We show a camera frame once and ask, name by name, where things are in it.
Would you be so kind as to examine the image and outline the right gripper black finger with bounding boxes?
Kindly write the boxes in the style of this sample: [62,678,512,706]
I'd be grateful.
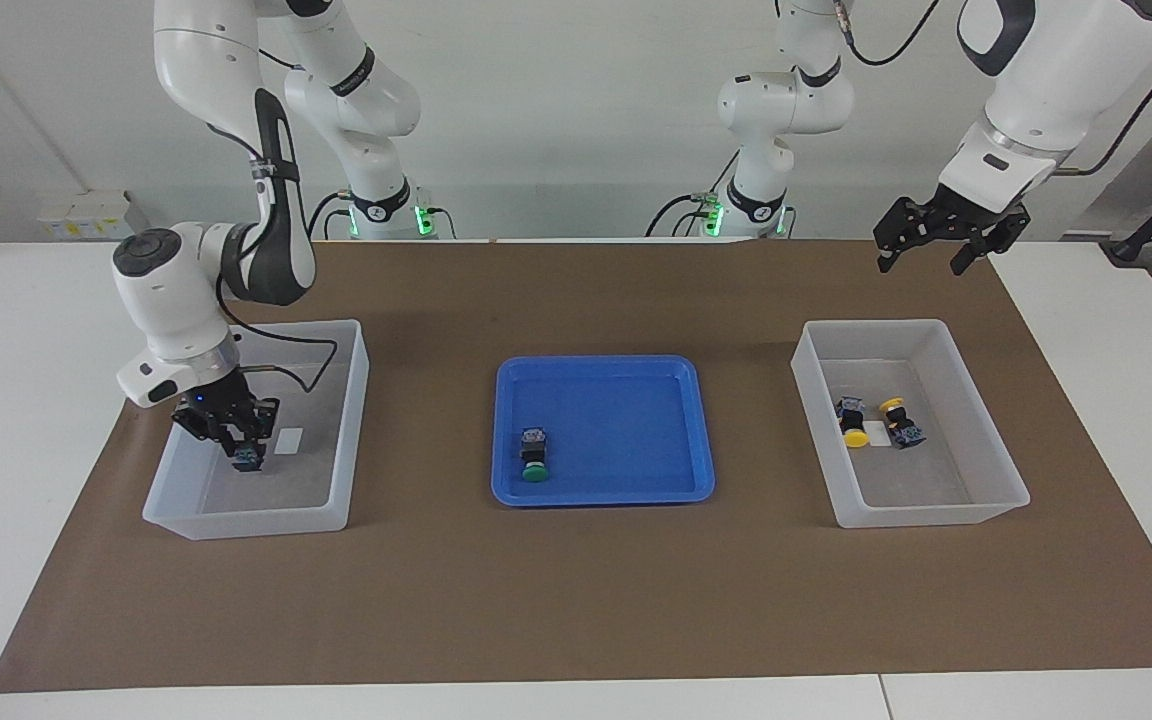
[236,398,282,453]
[172,405,239,459]

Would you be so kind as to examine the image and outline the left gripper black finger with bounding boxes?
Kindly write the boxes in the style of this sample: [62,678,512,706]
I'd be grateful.
[873,197,927,274]
[948,203,1032,277]

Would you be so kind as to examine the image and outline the yellow push button switch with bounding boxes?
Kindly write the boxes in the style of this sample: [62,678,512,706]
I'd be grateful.
[833,396,871,449]
[879,397,927,451]

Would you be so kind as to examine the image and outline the translucent white plastic box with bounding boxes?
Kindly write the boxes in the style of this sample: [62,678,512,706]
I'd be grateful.
[142,319,371,541]
[792,319,1031,529]

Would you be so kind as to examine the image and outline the small white cartons row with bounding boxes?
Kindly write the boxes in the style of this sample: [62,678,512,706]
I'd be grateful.
[36,190,137,241]

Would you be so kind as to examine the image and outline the blue plastic tray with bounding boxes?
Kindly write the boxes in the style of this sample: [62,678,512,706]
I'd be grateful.
[491,354,716,508]

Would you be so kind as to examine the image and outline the brown table mat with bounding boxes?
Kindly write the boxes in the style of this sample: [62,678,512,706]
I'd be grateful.
[0,238,1152,693]

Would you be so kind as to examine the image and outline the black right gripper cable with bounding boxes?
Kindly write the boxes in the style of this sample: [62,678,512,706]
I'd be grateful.
[206,120,340,393]

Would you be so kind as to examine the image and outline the black base cables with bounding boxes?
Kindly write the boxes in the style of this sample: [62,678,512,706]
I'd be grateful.
[644,148,742,239]
[306,190,357,241]

